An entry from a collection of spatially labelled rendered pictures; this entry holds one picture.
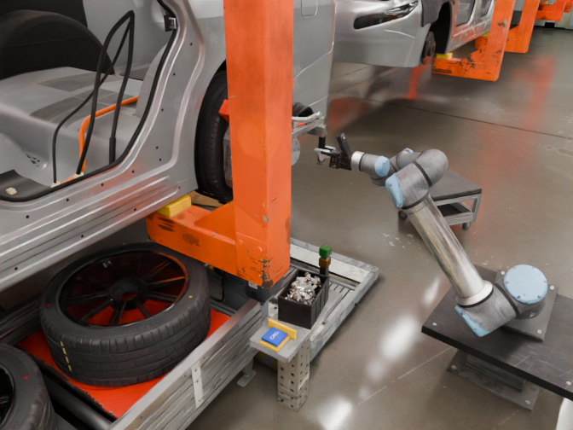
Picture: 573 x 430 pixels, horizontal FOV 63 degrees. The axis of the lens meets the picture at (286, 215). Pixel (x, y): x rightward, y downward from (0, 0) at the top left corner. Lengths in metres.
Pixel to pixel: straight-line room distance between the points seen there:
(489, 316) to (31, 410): 1.60
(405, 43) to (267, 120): 3.23
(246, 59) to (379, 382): 1.50
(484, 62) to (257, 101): 4.24
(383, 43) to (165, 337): 3.48
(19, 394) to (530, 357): 1.83
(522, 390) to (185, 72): 1.99
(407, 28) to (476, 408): 3.34
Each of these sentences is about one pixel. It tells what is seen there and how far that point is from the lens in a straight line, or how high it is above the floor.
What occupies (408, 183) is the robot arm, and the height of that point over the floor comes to 0.96.
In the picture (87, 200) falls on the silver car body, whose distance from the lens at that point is 1.82.
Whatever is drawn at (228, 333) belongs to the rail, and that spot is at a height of 0.38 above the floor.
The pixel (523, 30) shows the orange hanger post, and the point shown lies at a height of 0.81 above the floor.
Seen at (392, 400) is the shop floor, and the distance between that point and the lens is 2.24.
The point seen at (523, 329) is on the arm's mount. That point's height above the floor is 0.32.
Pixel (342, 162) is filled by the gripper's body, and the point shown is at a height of 0.79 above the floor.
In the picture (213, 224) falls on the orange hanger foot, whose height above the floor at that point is 0.72.
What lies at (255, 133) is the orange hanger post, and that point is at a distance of 1.61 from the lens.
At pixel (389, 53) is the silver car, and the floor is 0.89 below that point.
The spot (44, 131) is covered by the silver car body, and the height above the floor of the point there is 0.95.
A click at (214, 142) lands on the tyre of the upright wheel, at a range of 2.15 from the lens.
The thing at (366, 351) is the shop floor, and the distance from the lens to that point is 2.42.
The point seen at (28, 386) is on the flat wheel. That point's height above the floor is 0.50.
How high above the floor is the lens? 1.69
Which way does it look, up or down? 29 degrees down
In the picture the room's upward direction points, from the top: 1 degrees clockwise
